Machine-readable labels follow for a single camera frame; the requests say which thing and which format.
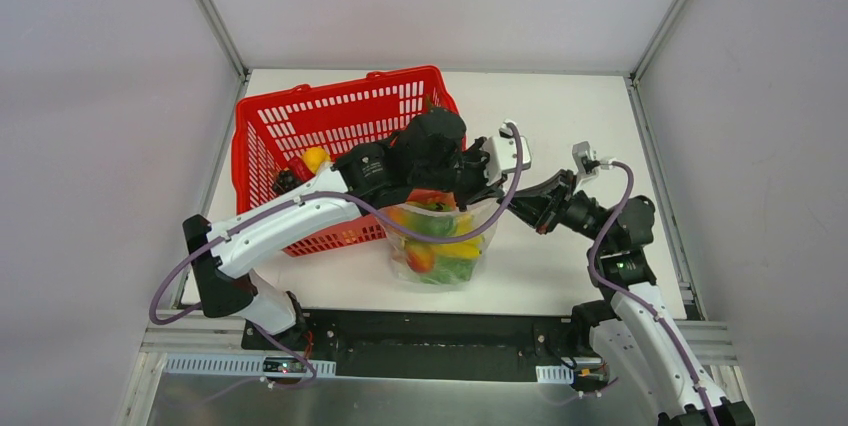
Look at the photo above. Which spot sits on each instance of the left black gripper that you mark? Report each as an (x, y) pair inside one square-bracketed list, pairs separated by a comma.
[(474, 171)]

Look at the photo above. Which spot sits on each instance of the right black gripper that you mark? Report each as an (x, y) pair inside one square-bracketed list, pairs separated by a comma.
[(552, 204)]

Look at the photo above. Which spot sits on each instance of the green orange mango toy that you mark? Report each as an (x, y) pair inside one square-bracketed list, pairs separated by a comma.
[(423, 221)]

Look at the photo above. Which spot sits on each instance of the yellow banana toy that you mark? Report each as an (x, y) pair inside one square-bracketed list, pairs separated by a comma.
[(469, 249)]

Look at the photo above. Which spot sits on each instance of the red peach toy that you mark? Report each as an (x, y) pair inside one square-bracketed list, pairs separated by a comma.
[(419, 257)]

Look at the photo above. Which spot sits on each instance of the clear zip top bag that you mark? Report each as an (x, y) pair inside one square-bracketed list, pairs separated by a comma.
[(398, 236)]

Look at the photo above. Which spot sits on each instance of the green napa cabbage toy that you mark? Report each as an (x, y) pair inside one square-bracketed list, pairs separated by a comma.
[(450, 271)]

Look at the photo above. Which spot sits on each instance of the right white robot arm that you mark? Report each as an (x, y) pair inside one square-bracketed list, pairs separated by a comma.
[(630, 327)]

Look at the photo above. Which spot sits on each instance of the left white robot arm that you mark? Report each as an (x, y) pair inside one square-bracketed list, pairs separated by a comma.
[(223, 255)]

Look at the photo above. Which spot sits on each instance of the red plastic shopping basket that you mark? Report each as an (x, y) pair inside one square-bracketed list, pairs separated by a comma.
[(271, 129)]

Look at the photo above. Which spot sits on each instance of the yellow pear toy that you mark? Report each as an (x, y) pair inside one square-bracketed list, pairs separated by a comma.
[(314, 157)]

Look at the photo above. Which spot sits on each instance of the dark red pepper toy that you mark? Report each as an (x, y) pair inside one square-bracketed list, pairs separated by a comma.
[(299, 169)]

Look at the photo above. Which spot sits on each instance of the dark purple grape bunch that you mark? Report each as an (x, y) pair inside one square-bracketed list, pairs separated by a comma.
[(285, 182)]

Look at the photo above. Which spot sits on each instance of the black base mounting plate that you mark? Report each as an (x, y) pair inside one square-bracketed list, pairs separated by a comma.
[(435, 346)]

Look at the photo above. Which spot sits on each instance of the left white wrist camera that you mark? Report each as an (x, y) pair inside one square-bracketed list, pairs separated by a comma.
[(507, 152)]

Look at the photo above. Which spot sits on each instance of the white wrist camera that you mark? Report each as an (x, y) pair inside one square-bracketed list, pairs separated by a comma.
[(507, 152), (589, 164)]

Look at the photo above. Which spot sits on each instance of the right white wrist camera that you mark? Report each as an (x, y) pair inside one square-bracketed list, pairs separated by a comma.
[(589, 164)]

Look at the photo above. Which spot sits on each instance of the left aluminium frame post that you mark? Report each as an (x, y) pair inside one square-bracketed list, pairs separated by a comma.
[(223, 37)]

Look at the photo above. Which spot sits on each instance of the aluminium frame post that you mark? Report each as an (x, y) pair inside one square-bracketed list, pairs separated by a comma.
[(223, 37), (660, 36)]

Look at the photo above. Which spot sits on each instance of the right aluminium frame post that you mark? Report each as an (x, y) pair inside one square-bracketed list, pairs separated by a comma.
[(660, 36)]

